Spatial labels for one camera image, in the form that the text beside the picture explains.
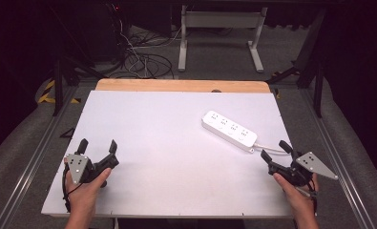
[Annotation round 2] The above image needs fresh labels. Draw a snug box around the person's left hand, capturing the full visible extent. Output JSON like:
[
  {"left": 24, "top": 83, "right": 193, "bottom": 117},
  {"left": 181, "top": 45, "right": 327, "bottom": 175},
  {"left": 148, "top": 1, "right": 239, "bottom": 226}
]
[{"left": 63, "top": 157, "right": 113, "bottom": 218}]

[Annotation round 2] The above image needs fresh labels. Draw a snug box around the black metal stand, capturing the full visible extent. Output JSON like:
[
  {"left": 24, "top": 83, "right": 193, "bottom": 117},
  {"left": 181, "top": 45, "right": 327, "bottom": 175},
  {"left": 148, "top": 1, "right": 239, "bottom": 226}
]
[
  {"left": 265, "top": 9, "right": 327, "bottom": 119},
  {"left": 47, "top": 6, "right": 109, "bottom": 117}
]

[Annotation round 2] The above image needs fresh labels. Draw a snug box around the white power strip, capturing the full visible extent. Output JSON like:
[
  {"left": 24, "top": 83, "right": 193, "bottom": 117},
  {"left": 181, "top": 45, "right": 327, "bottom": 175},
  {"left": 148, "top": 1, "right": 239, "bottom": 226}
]
[{"left": 201, "top": 110, "right": 259, "bottom": 154}]

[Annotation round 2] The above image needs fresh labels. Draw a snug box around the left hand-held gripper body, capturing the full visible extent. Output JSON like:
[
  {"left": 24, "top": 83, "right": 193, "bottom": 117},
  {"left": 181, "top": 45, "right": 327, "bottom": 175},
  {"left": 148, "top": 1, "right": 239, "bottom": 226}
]
[{"left": 65, "top": 152, "right": 120, "bottom": 189}]

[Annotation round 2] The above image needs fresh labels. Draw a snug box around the white metal table frame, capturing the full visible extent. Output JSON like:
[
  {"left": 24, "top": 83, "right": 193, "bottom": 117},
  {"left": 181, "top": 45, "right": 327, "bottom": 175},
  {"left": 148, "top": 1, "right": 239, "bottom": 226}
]
[{"left": 178, "top": 4, "right": 269, "bottom": 73}]

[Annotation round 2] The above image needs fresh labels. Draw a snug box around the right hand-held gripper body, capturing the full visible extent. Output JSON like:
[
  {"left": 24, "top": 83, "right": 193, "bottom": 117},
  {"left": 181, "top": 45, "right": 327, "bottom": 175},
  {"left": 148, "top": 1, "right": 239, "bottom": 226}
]
[{"left": 267, "top": 151, "right": 340, "bottom": 189}]

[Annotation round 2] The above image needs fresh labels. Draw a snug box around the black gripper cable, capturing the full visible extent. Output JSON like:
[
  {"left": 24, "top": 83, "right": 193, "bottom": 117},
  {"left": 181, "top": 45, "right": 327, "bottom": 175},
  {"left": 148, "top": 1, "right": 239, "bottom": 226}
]
[
  {"left": 295, "top": 178, "right": 320, "bottom": 218},
  {"left": 61, "top": 167, "right": 84, "bottom": 214}
]

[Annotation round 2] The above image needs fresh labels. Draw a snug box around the yellow black hazard tape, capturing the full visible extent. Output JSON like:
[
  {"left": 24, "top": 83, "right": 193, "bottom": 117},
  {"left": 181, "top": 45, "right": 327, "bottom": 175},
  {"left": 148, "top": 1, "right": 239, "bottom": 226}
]
[{"left": 37, "top": 79, "right": 82, "bottom": 105}]

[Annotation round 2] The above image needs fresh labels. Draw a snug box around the person's right hand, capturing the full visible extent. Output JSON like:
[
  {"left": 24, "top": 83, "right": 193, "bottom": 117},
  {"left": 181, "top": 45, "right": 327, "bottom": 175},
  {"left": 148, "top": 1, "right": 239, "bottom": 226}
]
[{"left": 272, "top": 172, "right": 320, "bottom": 221}]

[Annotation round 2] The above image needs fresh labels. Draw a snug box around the tangle of floor cables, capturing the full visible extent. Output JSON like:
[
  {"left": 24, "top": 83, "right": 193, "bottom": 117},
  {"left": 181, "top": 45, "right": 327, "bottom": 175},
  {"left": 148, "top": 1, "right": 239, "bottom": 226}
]
[{"left": 108, "top": 2, "right": 184, "bottom": 80}]

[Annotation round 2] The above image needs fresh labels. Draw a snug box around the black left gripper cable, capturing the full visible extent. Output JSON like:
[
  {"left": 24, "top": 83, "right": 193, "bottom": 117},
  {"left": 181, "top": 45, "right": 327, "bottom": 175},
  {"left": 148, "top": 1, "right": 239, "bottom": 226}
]
[{"left": 61, "top": 167, "right": 84, "bottom": 214}]

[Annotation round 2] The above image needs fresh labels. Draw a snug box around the aluminium floor rail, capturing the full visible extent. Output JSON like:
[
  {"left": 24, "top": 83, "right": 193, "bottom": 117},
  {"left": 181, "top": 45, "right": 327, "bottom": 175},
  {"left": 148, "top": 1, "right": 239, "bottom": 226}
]
[
  {"left": 299, "top": 88, "right": 377, "bottom": 229},
  {"left": 0, "top": 85, "right": 79, "bottom": 229}
]

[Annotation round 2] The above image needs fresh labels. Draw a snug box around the wooden board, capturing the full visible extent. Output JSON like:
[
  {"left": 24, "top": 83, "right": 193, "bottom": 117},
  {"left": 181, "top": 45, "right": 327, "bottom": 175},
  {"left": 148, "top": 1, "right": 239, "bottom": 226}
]
[{"left": 94, "top": 78, "right": 272, "bottom": 94}]

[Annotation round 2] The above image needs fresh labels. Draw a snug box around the white power strip cable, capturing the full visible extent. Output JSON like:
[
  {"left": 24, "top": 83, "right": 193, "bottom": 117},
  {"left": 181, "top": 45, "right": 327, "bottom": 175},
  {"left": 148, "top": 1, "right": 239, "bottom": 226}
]
[{"left": 252, "top": 143, "right": 289, "bottom": 155}]

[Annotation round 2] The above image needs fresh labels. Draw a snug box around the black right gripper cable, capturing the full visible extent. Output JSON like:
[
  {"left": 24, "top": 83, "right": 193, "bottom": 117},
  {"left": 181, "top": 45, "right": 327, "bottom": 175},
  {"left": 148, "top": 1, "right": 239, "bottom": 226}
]
[{"left": 295, "top": 178, "right": 320, "bottom": 218}]

